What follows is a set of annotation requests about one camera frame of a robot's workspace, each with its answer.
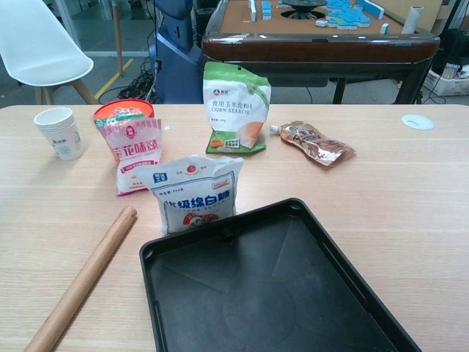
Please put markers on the brown mahjong table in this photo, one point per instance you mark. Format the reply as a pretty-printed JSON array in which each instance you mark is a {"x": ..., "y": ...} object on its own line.
[{"x": 311, "y": 47}]

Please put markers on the white paper roll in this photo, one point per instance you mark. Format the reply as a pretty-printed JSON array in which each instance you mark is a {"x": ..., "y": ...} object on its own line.
[{"x": 412, "y": 20}]

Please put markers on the pink salt bag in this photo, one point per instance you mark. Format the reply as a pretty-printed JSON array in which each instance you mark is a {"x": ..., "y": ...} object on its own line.
[{"x": 135, "y": 154}]

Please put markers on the blue machine base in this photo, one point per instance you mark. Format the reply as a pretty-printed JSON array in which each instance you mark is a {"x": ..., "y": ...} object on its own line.
[{"x": 176, "y": 55}]

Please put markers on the white cardboard box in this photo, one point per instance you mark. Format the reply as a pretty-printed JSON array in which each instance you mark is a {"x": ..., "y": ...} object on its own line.
[{"x": 445, "y": 80}]

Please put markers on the white round grommet cover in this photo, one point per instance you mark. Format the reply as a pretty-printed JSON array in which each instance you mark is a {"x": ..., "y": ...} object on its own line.
[{"x": 417, "y": 121}]

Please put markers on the wooden rolling pin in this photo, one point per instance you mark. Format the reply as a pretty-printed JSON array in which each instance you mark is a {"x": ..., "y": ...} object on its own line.
[{"x": 80, "y": 282}]

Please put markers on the tilted blue white mahjong tile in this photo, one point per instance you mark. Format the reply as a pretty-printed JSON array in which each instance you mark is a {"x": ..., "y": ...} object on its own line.
[{"x": 385, "y": 28}]

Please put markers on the white chair wooden legs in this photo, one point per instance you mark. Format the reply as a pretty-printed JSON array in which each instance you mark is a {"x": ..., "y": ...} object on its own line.
[{"x": 36, "y": 47}]

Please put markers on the black baking tray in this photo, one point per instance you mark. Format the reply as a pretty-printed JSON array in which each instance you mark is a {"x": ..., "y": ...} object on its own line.
[{"x": 256, "y": 293}]

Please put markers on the blue mahjong tile pair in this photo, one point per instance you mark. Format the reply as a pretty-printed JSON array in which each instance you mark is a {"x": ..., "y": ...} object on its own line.
[{"x": 266, "y": 10}]

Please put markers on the upright blue white mahjong tile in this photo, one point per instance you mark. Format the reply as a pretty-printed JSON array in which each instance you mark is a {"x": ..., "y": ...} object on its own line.
[{"x": 253, "y": 9}]

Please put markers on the wooden post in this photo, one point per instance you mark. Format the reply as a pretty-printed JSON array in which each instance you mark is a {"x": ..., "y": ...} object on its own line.
[{"x": 117, "y": 36}]

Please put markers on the white sugar bag blue print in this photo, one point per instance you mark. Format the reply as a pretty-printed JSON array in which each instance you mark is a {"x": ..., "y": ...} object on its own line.
[{"x": 194, "y": 187}]

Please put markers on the brown sauce spout pouch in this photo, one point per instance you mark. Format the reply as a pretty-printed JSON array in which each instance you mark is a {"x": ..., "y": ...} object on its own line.
[{"x": 315, "y": 143}]

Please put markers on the red round container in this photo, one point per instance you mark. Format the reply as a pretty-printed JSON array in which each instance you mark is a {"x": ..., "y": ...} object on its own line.
[{"x": 110, "y": 109}]

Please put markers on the black mahjong table centre dome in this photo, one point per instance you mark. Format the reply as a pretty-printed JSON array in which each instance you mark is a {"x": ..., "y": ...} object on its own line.
[{"x": 302, "y": 4}]

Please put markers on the flat white mahjong tile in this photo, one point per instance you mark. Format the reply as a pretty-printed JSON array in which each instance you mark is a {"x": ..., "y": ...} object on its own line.
[{"x": 321, "y": 23}]

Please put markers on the stack of white paper cups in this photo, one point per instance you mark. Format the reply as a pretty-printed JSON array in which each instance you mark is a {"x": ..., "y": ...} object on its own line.
[{"x": 66, "y": 139}]

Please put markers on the green white corn starch bag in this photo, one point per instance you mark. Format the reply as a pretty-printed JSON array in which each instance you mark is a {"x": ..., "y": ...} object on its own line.
[{"x": 231, "y": 106}]

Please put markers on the pile of blue mahjong tiles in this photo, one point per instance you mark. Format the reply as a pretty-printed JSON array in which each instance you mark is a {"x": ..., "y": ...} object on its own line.
[{"x": 348, "y": 14}]

